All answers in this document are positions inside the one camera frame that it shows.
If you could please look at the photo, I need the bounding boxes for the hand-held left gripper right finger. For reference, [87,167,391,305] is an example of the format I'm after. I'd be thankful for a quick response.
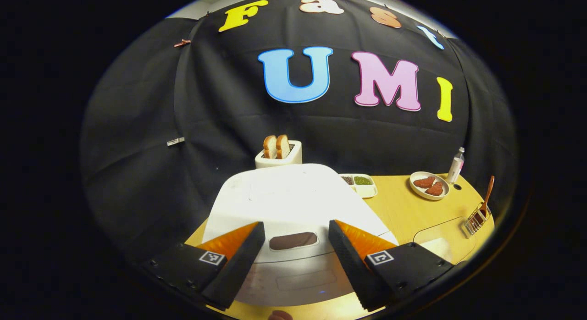
[328,220,459,312]

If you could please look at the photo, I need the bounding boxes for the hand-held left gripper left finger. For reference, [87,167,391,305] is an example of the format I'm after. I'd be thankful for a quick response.
[142,221,266,311]

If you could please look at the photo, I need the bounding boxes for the white toaster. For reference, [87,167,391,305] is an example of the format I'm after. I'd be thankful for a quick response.
[255,140,303,169]

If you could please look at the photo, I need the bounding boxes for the white round plate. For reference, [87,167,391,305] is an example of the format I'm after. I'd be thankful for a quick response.
[410,171,450,201]

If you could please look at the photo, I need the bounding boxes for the black backdrop cloth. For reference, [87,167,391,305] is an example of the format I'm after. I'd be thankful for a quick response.
[80,0,519,261]

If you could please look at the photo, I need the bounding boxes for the clear plastic bottle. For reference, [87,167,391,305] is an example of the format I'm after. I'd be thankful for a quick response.
[447,147,465,184]

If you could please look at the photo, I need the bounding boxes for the wire chopstick holder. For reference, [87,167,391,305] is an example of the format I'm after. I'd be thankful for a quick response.
[463,203,492,238]

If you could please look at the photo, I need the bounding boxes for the white rice cooker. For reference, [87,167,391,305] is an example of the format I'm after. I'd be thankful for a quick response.
[202,163,399,307]

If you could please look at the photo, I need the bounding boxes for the brown wooden spoon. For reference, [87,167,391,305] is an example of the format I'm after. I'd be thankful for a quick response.
[477,176,495,220]

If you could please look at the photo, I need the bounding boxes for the clear box of rice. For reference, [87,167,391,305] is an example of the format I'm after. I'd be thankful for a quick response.
[413,217,477,265]

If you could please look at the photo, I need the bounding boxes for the white divided condiment dish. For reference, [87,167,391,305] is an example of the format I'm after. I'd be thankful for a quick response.
[339,173,378,199]

